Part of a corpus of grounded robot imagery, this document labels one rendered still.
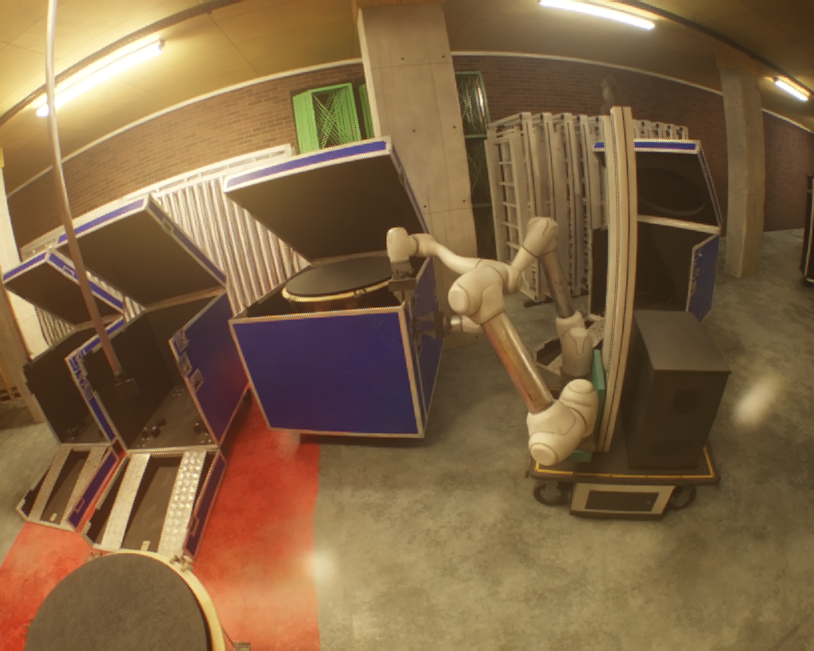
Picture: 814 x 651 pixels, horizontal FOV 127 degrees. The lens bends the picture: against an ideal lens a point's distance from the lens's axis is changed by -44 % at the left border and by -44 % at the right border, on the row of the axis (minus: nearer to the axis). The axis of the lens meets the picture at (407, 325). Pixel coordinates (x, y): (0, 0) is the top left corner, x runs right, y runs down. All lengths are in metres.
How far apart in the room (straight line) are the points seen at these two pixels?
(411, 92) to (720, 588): 3.55
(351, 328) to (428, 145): 1.68
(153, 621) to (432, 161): 3.02
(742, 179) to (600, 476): 4.96
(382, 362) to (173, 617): 1.47
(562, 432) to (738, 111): 5.35
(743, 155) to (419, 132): 4.53
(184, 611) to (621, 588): 1.57
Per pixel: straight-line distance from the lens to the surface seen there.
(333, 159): 1.94
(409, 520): 1.94
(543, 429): 1.31
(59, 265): 3.20
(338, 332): 1.86
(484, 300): 1.22
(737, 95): 6.03
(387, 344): 1.81
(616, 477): 1.71
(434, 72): 3.10
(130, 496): 2.76
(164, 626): 1.03
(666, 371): 1.46
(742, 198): 5.95
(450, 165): 3.00
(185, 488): 2.49
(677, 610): 1.82
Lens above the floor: 1.55
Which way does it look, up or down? 23 degrees down
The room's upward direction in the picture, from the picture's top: 9 degrees counter-clockwise
